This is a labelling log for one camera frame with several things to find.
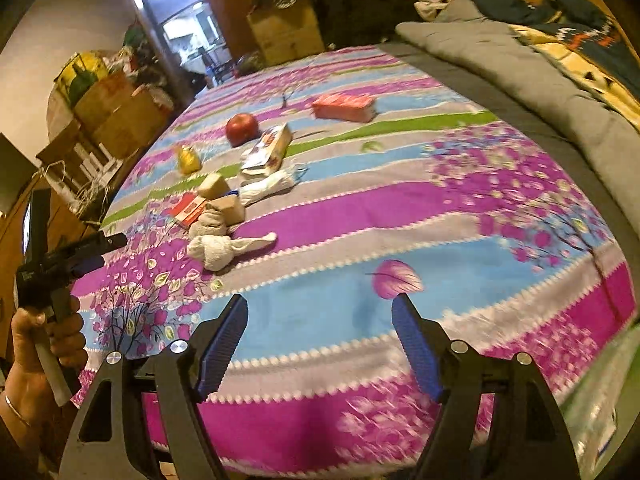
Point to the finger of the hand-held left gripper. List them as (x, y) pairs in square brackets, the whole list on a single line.
[(87, 265), (97, 244)]

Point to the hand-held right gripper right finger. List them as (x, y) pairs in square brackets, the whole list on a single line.
[(417, 350)]

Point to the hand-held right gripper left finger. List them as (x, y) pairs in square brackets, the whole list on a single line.
[(220, 350)]

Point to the white face mask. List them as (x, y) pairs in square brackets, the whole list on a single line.
[(270, 187), (210, 225)]

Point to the green plastic bag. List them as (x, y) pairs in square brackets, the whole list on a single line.
[(600, 400)]

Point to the tan red printed snack box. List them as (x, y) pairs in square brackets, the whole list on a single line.
[(267, 150)]

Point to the person's left forearm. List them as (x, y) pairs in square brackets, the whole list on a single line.
[(22, 425)]

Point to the person's left hand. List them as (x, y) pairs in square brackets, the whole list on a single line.
[(65, 340)]

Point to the wooden dresser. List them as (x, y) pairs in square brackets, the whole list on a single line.
[(65, 215)]

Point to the red white small carton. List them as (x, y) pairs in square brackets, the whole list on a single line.
[(187, 210)]

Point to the white sock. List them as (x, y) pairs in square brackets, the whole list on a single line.
[(225, 251)]

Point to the dark monitor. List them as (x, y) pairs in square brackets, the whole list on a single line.
[(12, 170)]

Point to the gold foil wrapper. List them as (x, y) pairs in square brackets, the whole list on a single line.
[(189, 159)]

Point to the brown cardboard box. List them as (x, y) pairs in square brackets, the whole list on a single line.
[(102, 100), (282, 20), (132, 122), (292, 49)]

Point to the floral printed bedsheet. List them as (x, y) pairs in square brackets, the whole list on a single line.
[(400, 220)]

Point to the yellow green bag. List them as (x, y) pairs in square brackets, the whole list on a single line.
[(82, 75)]

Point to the red apple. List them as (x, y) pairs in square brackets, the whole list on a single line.
[(242, 128)]

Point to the green cloth bundle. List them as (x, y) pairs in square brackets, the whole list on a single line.
[(136, 36)]

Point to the dark wooden chair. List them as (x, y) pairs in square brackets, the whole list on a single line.
[(215, 67)]

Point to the red rectangular box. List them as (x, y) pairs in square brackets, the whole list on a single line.
[(345, 107)]

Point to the grey quilt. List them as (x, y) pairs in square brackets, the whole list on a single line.
[(525, 85)]

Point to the yellow patterned blanket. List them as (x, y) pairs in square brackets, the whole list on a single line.
[(565, 60)]

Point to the white crumpled cloth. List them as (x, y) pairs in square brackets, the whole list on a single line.
[(432, 9)]

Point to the black jacket pile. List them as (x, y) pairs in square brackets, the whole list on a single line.
[(350, 10)]

